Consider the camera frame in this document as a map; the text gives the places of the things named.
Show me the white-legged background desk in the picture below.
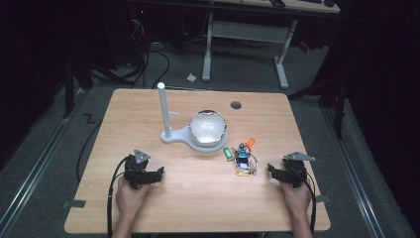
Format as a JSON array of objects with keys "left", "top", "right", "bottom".
[{"left": 199, "top": 0, "right": 342, "bottom": 90}]

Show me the black metal stand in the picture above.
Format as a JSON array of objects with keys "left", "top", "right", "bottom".
[
  {"left": 61, "top": 56, "right": 94, "bottom": 119},
  {"left": 286, "top": 65, "right": 350, "bottom": 141}
]

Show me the black floor cable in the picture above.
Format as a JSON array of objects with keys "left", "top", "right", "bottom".
[{"left": 75, "top": 119, "right": 104, "bottom": 183}]

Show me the white stand with pole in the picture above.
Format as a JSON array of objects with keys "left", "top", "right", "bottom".
[{"left": 157, "top": 81, "right": 230, "bottom": 154}]

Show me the person's right hand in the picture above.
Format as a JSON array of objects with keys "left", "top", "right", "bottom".
[{"left": 279, "top": 180, "right": 312, "bottom": 216}]

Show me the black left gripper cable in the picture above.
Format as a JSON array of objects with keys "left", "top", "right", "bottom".
[{"left": 105, "top": 156, "right": 131, "bottom": 238}]

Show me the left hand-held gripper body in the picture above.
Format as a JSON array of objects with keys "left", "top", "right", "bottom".
[{"left": 123, "top": 149, "right": 152, "bottom": 190}]

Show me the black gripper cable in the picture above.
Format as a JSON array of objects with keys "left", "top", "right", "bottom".
[
  {"left": 105, "top": 156, "right": 131, "bottom": 238},
  {"left": 290, "top": 167, "right": 318, "bottom": 234}
]

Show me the keyring with coloured tags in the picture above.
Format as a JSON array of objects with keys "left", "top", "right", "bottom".
[{"left": 223, "top": 138, "right": 260, "bottom": 179}]

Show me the silver metal bowl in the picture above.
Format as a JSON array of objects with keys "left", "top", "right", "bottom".
[{"left": 188, "top": 109, "right": 229, "bottom": 149}]

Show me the metal floor rail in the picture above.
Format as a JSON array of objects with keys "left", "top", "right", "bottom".
[
  {"left": 0, "top": 88, "right": 87, "bottom": 232},
  {"left": 321, "top": 107, "right": 386, "bottom": 238}
]

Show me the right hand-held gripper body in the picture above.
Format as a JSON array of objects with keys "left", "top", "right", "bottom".
[{"left": 279, "top": 151, "right": 317, "bottom": 189}]

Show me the person's left hand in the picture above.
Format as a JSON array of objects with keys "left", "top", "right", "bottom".
[{"left": 115, "top": 176, "right": 150, "bottom": 216}]

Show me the bundle of black cables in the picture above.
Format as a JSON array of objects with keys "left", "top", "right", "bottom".
[{"left": 92, "top": 13, "right": 171, "bottom": 90}]

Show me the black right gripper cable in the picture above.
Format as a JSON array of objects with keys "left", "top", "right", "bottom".
[{"left": 290, "top": 167, "right": 318, "bottom": 234}]

